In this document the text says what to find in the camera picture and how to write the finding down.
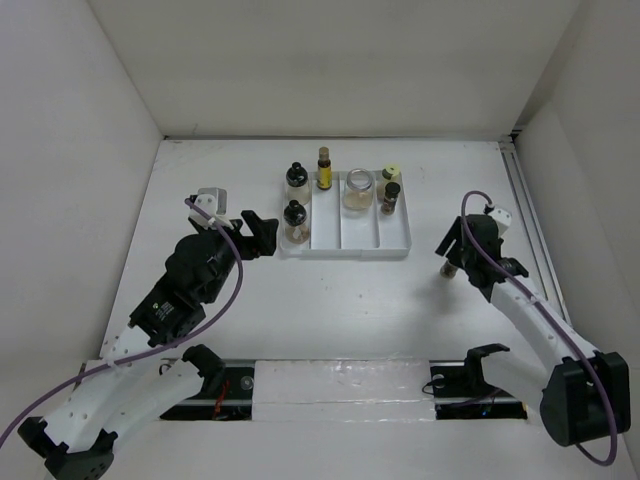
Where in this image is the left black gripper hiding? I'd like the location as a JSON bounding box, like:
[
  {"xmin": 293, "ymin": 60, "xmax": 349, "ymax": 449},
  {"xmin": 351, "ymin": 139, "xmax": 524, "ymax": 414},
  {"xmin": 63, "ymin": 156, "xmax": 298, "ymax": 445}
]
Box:
[{"xmin": 198, "ymin": 210, "xmax": 276, "ymax": 304}]

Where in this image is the black cap spice bottle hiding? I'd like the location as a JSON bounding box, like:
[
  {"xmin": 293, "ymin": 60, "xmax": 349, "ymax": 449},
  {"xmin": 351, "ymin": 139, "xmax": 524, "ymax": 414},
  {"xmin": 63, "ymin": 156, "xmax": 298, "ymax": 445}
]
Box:
[{"xmin": 283, "ymin": 200, "xmax": 310, "ymax": 244}]

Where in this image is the dark cap spice jar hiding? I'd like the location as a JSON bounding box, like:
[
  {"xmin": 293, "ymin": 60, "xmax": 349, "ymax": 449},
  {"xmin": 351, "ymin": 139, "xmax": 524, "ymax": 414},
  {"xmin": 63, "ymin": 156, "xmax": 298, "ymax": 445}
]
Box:
[{"xmin": 440, "ymin": 261, "xmax": 458, "ymax": 279}]

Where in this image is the black knob spice bottle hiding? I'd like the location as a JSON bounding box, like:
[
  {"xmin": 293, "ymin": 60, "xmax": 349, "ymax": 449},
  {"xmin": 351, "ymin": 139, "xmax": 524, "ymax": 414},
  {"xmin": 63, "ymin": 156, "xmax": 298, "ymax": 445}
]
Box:
[{"xmin": 285, "ymin": 162, "xmax": 311, "ymax": 205}]

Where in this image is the small black cap bottle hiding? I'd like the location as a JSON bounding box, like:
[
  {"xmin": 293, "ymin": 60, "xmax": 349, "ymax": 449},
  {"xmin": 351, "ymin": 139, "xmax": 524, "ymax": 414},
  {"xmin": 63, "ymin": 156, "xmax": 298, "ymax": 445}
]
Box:
[{"xmin": 381, "ymin": 182, "xmax": 401, "ymax": 215}]

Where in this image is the yellow liquid bottle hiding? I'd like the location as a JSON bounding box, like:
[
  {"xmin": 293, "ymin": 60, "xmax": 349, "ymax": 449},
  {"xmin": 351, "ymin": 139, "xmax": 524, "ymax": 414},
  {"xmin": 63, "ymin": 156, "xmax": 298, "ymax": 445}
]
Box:
[{"xmin": 316, "ymin": 147, "xmax": 332, "ymax": 190}]

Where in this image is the cream cap spice bottle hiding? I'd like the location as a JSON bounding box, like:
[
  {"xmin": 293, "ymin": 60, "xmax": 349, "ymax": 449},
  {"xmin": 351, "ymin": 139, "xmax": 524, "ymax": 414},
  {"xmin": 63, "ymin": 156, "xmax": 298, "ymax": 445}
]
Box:
[{"xmin": 381, "ymin": 163, "xmax": 401, "ymax": 184}]

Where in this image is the wide glass jar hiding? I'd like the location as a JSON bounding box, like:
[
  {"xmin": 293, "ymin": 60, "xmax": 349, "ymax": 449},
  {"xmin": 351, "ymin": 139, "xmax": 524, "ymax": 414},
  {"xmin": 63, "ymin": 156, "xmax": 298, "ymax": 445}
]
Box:
[{"xmin": 343, "ymin": 168, "xmax": 375, "ymax": 211}]

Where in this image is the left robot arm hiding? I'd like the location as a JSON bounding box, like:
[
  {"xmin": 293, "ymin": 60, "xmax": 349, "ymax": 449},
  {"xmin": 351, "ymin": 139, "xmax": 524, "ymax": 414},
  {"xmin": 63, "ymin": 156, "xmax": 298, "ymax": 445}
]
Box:
[{"xmin": 18, "ymin": 208, "xmax": 279, "ymax": 479}]

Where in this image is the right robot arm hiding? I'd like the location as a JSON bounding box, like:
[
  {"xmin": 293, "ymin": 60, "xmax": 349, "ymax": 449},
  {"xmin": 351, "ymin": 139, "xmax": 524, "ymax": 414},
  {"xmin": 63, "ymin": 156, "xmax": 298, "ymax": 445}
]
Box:
[{"xmin": 436, "ymin": 209, "xmax": 631, "ymax": 447}]

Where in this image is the white divided tray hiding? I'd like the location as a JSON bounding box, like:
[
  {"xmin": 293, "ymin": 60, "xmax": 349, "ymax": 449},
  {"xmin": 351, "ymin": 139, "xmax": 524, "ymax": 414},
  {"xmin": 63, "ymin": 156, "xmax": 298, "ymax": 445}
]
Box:
[{"xmin": 279, "ymin": 171, "xmax": 412, "ymax": 259}]

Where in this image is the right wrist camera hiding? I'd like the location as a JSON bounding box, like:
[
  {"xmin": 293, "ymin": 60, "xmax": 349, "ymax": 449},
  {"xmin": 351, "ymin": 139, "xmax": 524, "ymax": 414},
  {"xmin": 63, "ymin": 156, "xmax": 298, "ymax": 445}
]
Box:
[{"xmin": 483, "ymin": 203, "xmax": 513, "ymax": 238}]

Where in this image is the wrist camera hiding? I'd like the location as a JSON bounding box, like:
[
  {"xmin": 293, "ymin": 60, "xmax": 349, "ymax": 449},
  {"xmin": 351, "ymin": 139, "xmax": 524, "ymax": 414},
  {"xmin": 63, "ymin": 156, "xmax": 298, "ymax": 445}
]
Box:
[
  {"xmin": 185, "ymin": 187, "xmax": 242, "ymax": 233},
  {"xmin": 483, "ymin": 203, "xmax": 513, "ymax": 238}
]

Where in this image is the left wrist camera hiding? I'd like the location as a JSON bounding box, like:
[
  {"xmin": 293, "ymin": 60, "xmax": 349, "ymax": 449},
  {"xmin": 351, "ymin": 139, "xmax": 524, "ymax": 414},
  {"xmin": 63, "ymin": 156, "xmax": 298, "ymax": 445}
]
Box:
[{"xmin": 185, "ymin": 187, "xmax": 242, "ymax": 233}]

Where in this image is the aluminium rail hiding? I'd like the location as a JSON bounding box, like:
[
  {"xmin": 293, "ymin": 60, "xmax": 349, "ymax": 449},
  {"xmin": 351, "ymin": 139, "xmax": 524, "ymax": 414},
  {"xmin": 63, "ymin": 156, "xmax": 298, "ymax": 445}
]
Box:
[{"xmin": 498, "ymin": 135, "xmax": 571, "ymax": 324}]

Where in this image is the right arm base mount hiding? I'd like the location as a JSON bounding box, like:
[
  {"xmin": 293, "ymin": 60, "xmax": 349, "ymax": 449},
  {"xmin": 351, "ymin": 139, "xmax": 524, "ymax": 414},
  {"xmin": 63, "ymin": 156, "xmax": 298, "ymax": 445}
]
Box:
[{"xmin": 422, "ymin": 343, "xmax": 528, "ymax": 420}]

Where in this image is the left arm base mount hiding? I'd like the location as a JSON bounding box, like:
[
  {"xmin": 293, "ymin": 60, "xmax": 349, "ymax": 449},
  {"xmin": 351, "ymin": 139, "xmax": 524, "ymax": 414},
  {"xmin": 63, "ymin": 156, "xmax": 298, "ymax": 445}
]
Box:
[{"xmin": 160, "ymin": 345, "xmax": 256, "ymax": 422}]

